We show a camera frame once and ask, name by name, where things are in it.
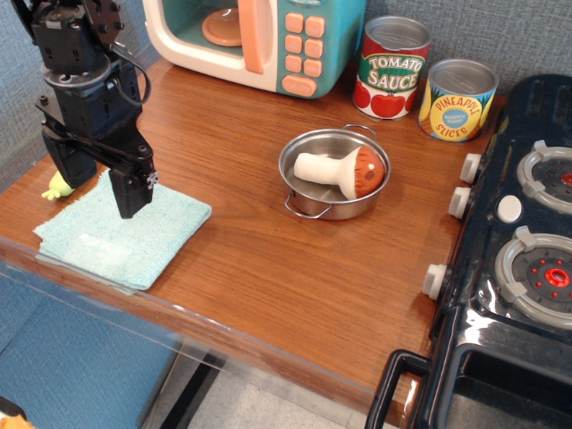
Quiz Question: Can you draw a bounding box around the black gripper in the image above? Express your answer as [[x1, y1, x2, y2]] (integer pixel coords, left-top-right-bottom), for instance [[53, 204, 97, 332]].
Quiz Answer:
[[36, 57, 156, 219]]

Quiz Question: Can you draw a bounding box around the yellow handled metal spoon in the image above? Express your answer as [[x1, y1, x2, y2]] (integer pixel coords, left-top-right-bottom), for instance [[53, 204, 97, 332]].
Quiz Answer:
[[41, 171, 75, 201]]

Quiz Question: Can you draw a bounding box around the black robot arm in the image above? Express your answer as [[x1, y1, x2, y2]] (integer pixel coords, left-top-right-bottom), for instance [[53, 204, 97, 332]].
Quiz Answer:
[[13, 1, 156, 219]]

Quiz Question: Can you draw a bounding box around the light blue cloth napkin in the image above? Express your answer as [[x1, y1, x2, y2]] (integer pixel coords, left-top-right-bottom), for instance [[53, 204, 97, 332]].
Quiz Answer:
[[34, 172, 212, 290]]

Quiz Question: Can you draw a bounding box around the clear acrylic barrier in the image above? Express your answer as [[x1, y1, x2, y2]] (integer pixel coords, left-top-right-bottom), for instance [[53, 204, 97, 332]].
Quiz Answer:
[[1, 240, 372, 428]]

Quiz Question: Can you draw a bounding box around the orange plate in microwave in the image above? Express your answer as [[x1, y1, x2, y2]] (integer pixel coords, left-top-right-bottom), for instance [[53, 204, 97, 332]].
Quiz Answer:
[[202, 8, 241, 47]]

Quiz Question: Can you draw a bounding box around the small steel pot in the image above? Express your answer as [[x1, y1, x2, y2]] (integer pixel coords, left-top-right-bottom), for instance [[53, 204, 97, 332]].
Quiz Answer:
[[278, 123, 391, 221]]

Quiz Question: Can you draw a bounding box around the teal toy microwave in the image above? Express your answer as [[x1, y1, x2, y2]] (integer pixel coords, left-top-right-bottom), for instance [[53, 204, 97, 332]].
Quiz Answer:
[[143, 0, 366, 99]]

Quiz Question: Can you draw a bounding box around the toy mushroom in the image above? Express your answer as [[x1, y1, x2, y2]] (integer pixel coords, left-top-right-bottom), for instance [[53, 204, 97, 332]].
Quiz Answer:
[[293, 146, 389, 200]]

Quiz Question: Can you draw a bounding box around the tomato sauce can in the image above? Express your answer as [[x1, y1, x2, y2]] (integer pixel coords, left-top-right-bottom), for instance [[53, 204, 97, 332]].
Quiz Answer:
[[353, 15, 432, 119]]

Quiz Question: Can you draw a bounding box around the pineapple slices can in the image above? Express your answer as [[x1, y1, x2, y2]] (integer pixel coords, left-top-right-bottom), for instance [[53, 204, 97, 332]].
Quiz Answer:
[[418, 58, 499, 142]]

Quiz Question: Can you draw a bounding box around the black toy stove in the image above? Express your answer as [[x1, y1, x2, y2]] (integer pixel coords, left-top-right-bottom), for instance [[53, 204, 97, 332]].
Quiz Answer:
[[366, 74, 571, 428]]

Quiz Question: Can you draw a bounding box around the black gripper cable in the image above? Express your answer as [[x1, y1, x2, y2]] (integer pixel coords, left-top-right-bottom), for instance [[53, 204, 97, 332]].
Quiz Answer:
[[109, 42, 153, 107]]

